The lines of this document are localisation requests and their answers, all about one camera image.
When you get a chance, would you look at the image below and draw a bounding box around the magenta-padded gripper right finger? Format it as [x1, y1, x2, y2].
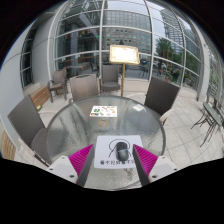
[132, 143, 181, 187]

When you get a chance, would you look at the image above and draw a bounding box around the black computer mouse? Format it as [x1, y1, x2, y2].
[114, 141, 130, 162]

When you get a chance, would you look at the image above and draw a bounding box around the green metal bistro table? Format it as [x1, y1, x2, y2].
[190, 101, 224, 148]

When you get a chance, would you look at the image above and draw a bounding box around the dark metal bistro chair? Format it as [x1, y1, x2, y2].
[206, 88, 224, 111]

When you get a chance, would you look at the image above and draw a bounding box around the wooden slat bench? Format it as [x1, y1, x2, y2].
[0, 129, 17, 161]
[28, 85, 51, 111]

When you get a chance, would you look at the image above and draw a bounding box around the colourful printed sheet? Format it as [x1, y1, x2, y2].
[89, 105, 118, 118]

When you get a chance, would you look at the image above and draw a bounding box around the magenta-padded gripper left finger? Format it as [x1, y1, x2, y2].
[46, 143, 96, 187]

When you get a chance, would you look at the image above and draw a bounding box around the brown flat ring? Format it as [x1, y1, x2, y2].
[97, 118, 110, 128]

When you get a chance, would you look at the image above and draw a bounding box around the gold-framed menu stand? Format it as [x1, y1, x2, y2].
[108, 44, 141, 98]

